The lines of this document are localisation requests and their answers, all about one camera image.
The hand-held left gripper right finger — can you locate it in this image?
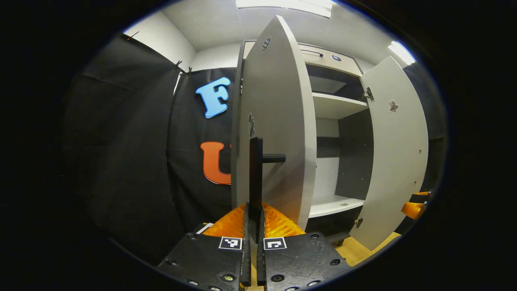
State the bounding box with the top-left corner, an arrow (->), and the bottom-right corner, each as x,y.
257,203 -> 352,291

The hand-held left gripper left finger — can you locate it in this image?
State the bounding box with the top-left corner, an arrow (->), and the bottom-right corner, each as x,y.
158,203 -> 252,291

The grey cabinet door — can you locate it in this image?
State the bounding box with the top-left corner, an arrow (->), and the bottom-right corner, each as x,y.
231,15 -> 317,232
349,56 -> 429,251

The black door handle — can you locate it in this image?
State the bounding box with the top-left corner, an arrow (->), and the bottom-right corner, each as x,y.
249,137 -> 286,243

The grey double-door shoe cabinet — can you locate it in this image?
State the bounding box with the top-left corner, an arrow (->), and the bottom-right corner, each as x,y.
231,15 -> 429,251

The white cabinet shelf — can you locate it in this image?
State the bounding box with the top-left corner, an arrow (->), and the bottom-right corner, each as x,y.
312,92 -> 369,120
308,195 -> 365,219

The small ceiling light panel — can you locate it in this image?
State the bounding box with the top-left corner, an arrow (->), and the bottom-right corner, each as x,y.
388,40 -> 416,66

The black backdrop cloth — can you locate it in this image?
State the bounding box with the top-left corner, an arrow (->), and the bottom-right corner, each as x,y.
63,34 -> 447,265

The large ceiling light panel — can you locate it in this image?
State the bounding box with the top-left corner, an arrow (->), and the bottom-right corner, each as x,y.
235,0 -> 338,19

